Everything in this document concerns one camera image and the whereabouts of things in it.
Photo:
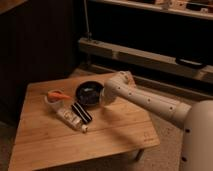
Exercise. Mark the black ceramic bowl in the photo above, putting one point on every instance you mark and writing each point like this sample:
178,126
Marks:
88,93

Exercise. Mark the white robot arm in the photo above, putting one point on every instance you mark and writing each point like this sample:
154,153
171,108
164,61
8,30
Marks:
195,120

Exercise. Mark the white cup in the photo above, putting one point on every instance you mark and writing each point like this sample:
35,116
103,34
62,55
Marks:
53,105

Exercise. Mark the wooden low table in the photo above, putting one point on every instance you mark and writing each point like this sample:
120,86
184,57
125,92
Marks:
42,141

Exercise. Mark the black handle on shelf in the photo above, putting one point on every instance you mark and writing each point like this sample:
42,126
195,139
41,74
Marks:
190,64

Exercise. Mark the black white striped box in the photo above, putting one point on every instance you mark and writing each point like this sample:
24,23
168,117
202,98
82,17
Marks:
81,112

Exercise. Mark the orange carrot toy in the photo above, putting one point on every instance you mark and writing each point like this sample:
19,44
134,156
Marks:
57,95

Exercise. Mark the grey metal shelf rack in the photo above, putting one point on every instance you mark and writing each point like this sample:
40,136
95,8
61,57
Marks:
149,38

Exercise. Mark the white tube with cap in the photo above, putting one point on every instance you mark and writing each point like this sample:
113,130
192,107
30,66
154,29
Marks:
72,120

